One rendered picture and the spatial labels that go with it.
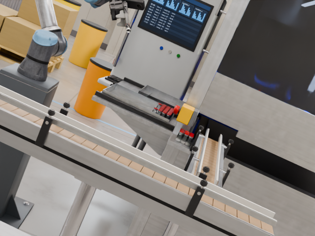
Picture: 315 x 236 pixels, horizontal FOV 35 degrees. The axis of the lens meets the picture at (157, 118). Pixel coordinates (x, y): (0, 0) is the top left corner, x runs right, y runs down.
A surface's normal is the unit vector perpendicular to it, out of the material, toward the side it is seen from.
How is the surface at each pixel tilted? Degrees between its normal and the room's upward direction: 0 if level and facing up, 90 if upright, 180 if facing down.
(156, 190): 90
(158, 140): 90
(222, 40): 90
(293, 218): 90
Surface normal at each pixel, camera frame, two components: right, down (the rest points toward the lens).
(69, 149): -0.14, 0.18
